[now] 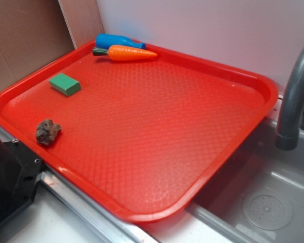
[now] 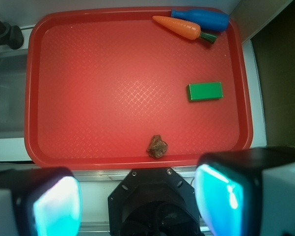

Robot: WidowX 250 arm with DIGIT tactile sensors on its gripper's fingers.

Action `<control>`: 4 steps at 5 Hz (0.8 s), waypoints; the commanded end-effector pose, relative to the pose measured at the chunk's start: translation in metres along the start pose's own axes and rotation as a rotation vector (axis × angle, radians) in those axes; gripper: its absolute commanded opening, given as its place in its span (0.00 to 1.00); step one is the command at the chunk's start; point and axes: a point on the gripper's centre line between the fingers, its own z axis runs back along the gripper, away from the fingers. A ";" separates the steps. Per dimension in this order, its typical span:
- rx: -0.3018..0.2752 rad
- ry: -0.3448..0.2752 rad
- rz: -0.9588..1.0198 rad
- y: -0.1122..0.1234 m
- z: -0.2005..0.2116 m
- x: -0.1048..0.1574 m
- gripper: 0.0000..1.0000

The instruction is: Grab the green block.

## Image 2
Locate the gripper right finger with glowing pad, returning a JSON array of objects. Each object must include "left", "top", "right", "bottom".
[{"left": 194, "top": 147, "right": 295, "bottom": 236}]

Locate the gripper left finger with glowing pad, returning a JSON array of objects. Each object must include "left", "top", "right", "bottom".
[{"left": 0, "top": 167, "right": 82, "bottom": 236}]

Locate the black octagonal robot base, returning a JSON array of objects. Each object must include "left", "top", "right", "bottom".
[{"left": 107, "top": 168, "right": 203, "bottom": 236}]

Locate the green rectangular block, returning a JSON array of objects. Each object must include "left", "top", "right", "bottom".
[{"left": 187, "top": 82, "right": 223, "bottom": 102}]

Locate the brown rock chunk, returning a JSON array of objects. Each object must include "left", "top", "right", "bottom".
[{"left": 147, "top": 135, "right": 168, "bottom": 159}]

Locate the red plastic tray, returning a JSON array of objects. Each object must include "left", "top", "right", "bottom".
[{"left": 25, "top": 7, "right": 253, "bottom": 170}]

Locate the grey sink basin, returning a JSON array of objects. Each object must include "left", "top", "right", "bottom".
[{"left": 0, "top": 50, "right": 27, "bottom": 139}]

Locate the orange toy carrot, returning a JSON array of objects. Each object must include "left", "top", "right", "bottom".
[{"left": 152, "top": 16, "right": 217, "bottom": 44}]

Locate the blue toy bottle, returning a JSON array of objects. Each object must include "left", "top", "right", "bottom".
[{"left": 171, "top": 9, "right": 230, "bottom": 32}]

